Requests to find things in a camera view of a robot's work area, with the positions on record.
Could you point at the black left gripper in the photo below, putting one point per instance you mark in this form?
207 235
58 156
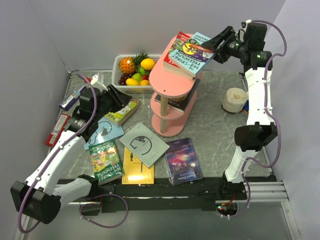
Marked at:
119 98

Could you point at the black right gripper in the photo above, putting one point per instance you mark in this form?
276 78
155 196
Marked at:
225 34

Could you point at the blue 143-Storey Treehouse book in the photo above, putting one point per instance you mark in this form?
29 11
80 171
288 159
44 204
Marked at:
191 56

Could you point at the red 13-Storey Treehouse book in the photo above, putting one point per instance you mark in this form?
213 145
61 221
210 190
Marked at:
178 41

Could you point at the grey Great Gatsby book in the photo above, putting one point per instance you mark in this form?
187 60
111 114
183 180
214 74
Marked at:
144 144

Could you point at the purple shrink-wrapped Robinson Crusoe book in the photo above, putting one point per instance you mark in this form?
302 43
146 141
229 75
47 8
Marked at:
182 162

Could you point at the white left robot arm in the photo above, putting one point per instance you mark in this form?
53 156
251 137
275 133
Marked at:
39 197

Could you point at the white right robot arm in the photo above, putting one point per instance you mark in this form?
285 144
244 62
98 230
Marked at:
260 128

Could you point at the dark red grapes bunch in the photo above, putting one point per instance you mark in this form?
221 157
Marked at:
123 78

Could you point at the yellow mango front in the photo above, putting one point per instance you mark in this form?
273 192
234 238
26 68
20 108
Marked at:
132 82

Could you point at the lime green paperback book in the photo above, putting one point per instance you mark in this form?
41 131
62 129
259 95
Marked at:
119 117

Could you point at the green pear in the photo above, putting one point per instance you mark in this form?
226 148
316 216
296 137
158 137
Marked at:
137 77

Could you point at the orange fruit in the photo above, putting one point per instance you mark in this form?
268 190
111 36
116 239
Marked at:
144 82

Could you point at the red strawberries cluster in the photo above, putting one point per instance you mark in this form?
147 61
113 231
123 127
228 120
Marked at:
144 77

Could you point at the orange pineapple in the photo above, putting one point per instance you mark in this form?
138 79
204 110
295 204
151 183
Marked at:
127 65

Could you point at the light blue cat booklet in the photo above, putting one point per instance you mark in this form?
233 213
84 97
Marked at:
106 131

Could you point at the yellow lemon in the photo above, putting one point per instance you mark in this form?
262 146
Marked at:
148 64

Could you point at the floral Little Women book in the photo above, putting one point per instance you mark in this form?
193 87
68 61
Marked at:
178 72

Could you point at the pink three-tier wooden shelf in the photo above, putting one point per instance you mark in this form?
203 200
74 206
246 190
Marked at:
167 121

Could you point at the purple white toothpaste box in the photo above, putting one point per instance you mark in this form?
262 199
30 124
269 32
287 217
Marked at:
72 98

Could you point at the beige wrapped toilet roll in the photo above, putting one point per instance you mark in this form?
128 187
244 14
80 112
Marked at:
234 100

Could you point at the green 104-Storey Treehouse book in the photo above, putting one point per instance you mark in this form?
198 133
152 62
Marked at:
106 162

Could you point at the black book on shelf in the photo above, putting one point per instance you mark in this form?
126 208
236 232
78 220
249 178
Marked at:
180 104

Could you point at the blue wrapped toilet roll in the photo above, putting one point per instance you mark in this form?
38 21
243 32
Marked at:
245 108

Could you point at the yellow file folder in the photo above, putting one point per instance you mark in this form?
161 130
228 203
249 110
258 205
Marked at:
136 172

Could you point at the red rectangular box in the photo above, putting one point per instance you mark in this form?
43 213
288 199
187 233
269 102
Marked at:
57 130

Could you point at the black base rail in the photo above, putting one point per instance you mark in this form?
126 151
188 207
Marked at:
200 194

